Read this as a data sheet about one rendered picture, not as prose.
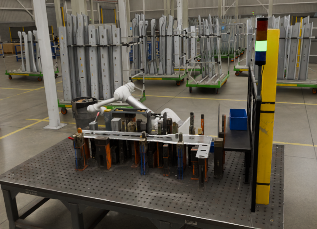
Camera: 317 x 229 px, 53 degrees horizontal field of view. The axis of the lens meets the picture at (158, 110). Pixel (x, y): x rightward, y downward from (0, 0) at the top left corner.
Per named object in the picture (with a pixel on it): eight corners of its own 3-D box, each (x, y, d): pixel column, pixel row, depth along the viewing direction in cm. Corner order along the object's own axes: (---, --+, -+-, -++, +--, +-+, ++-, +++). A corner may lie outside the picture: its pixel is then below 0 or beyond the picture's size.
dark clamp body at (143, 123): (139, 158, 335) (137, 123, 325) (143, 153, 347) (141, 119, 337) (149, 159, 332) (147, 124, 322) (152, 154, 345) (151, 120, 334)
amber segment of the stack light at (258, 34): (255, 41, 201) (256, 31, 200) (255, 40, 208) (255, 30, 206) (267, 41, 200) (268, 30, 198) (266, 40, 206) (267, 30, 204)
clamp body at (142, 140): (138, 175, 298) (136, 140, 289) (142, 169, 310) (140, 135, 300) (147, 175, 296) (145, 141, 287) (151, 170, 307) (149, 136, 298)
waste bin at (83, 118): (68, 139, 599) (63, 102, 579) (84, 130, 647) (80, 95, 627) (91, 142, 581) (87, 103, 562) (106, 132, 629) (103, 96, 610)
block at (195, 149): (189, 179, 286) (188, 151, 279) (190, 174, 297) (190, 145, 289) (199, 180, 284) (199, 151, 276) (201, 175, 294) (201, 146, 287)
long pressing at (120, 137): (70, 137, 318) (70, 136, 318) (80, 130, 339) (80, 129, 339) (210, 145, 286) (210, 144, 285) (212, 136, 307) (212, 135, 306)
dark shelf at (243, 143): (223, 151, 270) (223, 147, 270) (227, 119, 354) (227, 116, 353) (250, 152, 265) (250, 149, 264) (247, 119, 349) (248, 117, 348)
